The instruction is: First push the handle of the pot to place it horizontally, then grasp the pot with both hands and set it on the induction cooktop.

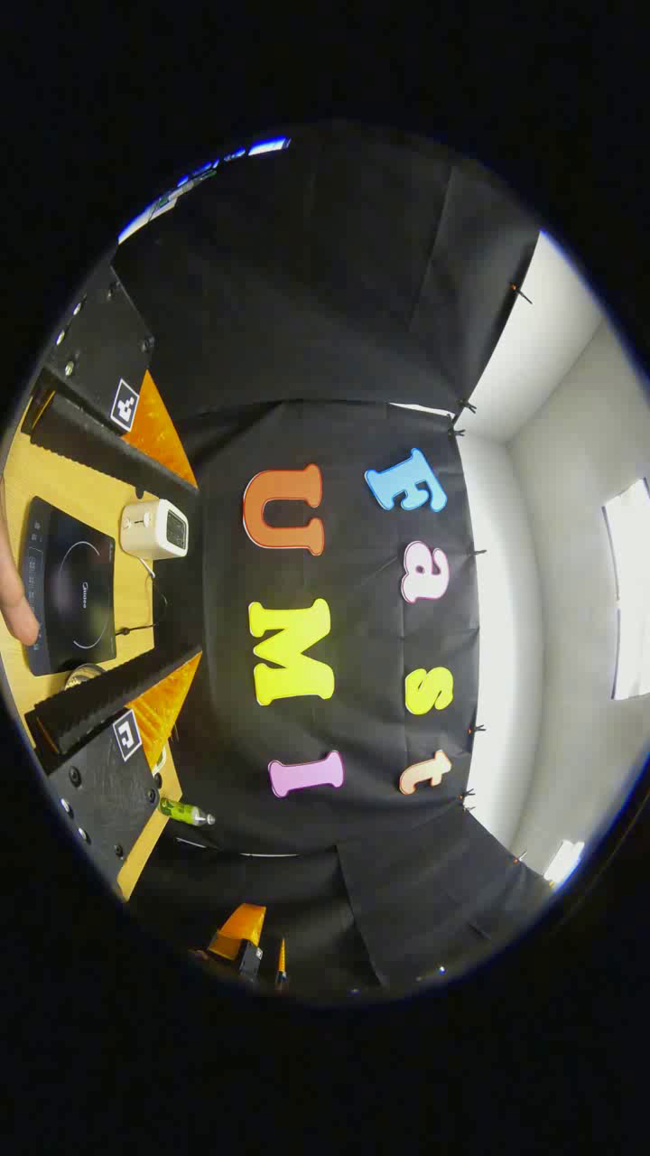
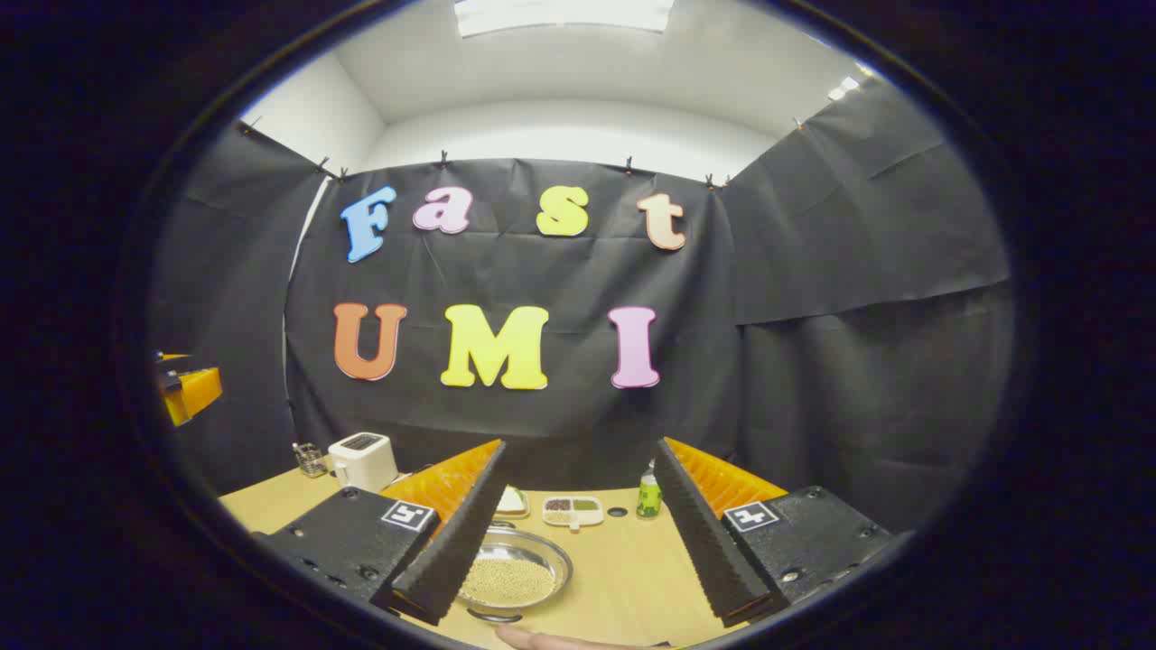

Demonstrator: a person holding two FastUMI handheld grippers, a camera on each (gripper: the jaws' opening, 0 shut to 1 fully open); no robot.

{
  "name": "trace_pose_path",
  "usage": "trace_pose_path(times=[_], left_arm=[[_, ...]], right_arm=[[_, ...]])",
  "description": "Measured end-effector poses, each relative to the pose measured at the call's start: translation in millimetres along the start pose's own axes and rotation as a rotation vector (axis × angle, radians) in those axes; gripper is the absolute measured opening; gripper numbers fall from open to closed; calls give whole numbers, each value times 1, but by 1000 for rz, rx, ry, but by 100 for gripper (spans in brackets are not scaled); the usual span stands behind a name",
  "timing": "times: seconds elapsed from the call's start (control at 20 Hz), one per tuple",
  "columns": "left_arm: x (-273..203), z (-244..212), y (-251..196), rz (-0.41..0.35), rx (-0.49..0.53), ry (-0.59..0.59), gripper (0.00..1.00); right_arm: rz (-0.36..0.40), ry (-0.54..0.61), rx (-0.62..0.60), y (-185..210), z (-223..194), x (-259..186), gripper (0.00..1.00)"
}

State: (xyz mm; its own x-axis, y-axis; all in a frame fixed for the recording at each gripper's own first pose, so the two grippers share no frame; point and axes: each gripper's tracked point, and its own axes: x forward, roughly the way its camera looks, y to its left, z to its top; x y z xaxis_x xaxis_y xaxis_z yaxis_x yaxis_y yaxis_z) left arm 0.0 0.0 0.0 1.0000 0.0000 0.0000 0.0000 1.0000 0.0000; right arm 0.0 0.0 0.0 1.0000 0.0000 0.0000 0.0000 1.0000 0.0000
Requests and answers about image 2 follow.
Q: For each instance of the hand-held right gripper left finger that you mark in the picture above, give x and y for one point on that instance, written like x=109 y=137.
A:
x=461 y=542

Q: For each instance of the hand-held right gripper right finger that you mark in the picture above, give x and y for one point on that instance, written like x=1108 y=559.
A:
x=700 y=542

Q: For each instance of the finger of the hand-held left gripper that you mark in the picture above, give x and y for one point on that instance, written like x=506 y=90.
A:
x=194 y=390

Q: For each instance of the steel pot with soybeans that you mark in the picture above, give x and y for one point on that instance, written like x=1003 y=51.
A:
x=515 y=578

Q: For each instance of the pale rectangular plate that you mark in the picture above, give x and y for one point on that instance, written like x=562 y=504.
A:
x=513 y=515

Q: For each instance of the sandwich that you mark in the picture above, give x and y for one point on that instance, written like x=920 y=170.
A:
x=512 y=499

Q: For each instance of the green drink bottle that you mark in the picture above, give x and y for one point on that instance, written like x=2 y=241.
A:
x=648 y=495

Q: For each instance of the white divided bean tray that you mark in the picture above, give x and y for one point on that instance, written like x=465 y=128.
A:
x=572 y=510

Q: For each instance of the white toaster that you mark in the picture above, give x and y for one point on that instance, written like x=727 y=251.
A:
x=361 y=462

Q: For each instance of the black backdrop cloth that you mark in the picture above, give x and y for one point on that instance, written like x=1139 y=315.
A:
x=560 y=271

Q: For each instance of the small ceiling light panel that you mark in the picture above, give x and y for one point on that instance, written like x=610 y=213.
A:
x=843 y=88

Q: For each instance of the large ceiling light panel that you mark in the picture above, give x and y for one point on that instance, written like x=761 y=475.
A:
x=564 y=13

